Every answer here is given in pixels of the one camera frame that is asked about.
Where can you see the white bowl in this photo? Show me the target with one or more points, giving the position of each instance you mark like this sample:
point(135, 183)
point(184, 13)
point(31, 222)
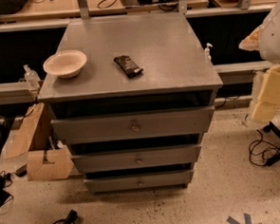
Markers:
point(65, 64)

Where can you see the grey top drawer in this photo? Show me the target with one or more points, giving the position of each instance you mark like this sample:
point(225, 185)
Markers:
point(133, 126)

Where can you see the grey middle drawer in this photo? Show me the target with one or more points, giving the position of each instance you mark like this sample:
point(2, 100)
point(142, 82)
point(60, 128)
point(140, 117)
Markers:
point(115, 161)

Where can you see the grey bottom drawer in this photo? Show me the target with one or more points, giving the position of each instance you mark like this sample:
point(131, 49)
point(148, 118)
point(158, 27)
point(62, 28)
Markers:
point(112, 184)

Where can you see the black power strip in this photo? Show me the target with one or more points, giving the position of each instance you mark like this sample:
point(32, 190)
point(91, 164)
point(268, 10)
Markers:
point(66, 223)

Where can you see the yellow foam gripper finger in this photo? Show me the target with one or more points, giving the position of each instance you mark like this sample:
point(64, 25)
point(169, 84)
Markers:
point(266, 95)
point(252, 41)

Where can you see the clear sanitizer bottle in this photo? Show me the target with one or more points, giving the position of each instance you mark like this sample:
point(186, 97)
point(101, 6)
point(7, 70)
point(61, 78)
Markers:
point(31, 78)

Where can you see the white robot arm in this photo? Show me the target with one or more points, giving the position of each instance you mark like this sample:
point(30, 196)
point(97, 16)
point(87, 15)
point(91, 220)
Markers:
point(270, 37)

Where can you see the white pump bottle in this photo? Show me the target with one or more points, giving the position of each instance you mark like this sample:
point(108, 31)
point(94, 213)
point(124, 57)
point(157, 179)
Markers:
point(207, 51)

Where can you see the cardboard box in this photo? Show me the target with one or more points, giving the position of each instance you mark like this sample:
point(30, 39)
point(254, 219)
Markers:
point(32, 141)

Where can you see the grey drawer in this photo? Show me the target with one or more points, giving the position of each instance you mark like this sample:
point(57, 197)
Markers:
point(115, 161)
point(133, 126)
point(112, 184)

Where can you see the grey drawer cabinet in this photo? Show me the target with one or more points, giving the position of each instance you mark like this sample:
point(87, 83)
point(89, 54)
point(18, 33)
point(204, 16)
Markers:
point(176, 74)

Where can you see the black snack packet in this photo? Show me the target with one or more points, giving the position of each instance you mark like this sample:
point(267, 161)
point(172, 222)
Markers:
point(128, 66)

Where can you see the wooden workbench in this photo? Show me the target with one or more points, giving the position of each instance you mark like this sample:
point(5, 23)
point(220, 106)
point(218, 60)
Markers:
point(48, 10)

